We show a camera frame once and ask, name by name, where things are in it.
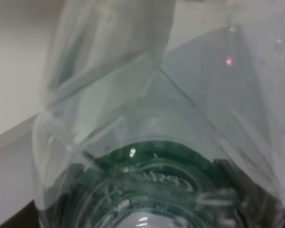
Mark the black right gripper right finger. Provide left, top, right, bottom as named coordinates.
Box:
left=214, top=159, right=285, bottom=228

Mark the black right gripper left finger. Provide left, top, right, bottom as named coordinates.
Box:
left=44, top=163, right=85, bottom=228

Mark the clear green plastic bottle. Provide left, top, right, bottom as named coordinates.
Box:
left=32, top=0, right=285, bottom=228

